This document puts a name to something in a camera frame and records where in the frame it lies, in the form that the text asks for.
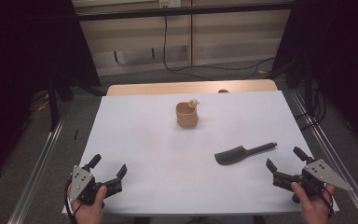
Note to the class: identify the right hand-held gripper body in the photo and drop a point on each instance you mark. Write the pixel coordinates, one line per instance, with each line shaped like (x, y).
(321, 174)

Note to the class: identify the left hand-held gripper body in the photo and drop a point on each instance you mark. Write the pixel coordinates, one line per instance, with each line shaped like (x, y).
(82, 182)

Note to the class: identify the black spatula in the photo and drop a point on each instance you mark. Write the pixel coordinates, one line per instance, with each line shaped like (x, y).
(231, 155)

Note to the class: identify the tan utensil holder cup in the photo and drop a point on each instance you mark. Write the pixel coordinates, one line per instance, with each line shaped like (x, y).
(186, 116)

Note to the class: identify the person's left hand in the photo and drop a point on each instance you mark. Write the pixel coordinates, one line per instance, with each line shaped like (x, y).
(88, 214)

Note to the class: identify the person's right hand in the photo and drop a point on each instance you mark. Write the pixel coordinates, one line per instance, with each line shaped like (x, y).
(317, 210)

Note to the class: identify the small black floor piece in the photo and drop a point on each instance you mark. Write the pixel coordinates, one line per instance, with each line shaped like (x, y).
(75, 134)

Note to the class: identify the white table cover sheet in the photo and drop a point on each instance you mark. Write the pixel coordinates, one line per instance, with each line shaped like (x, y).
(155, 155)

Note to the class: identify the black metal stand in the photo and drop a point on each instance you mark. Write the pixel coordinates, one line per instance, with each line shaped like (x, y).
(53, 102)
(308, 84)

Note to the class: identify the small dark round object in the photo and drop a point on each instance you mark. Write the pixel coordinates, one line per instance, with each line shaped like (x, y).
(223, 91)

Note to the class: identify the light wooden table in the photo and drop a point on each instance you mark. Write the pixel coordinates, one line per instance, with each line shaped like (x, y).
(167, 88)

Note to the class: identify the black curtain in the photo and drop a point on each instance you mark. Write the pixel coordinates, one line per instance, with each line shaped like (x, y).
(18, 77)
(348, 62)

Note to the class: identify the black horizontal bar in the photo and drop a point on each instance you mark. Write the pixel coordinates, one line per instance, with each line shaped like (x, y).
(183, 11)

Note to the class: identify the aluminium floor rail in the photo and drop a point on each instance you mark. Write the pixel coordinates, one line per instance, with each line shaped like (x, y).
(40, 165)
(338, 161)

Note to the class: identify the white wall socket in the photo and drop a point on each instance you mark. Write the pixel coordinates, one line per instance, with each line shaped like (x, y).
(170, 3)

